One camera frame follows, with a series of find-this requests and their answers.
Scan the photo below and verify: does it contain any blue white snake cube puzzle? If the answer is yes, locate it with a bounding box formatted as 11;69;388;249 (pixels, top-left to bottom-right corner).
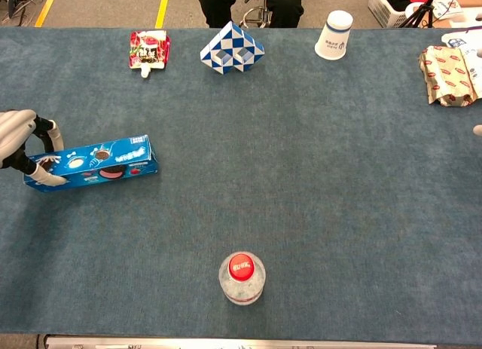
200;20;266;75

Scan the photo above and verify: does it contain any red fruit drink pouch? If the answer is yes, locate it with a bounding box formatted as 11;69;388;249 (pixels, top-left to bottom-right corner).
129;29;171;79

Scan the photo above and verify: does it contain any white blue printed bag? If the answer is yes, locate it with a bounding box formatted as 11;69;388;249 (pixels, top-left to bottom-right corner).
441;27;482;99

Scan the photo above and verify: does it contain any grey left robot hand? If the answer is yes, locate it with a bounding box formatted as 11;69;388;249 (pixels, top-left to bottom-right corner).
0;109;69;188

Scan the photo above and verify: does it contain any blue cookie box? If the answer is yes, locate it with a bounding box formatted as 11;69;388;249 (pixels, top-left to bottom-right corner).
23;133;159;194

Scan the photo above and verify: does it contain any white paper cup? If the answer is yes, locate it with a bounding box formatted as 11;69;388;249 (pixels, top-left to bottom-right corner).
314;10;354;60

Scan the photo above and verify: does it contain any black tripod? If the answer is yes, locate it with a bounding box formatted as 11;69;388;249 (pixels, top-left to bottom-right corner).
398;0;444;29

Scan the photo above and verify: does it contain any red cap bottle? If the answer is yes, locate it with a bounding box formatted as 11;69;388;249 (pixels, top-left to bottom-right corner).
218;251;267;307

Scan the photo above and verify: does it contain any crumpled tan food wrapper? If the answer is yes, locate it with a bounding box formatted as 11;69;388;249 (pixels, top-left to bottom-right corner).
418;44;480;108

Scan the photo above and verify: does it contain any white laundry basket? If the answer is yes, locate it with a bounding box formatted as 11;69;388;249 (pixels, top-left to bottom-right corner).
367;0;434;29

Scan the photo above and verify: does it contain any seated person in black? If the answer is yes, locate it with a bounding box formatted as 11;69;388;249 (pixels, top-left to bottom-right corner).
197;0;306;29

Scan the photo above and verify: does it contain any aluminium frame rail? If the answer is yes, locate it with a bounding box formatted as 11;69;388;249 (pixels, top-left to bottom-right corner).
44;335;438;349

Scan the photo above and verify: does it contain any chrome stool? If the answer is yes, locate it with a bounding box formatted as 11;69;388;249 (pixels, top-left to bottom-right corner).
237;0;273;29

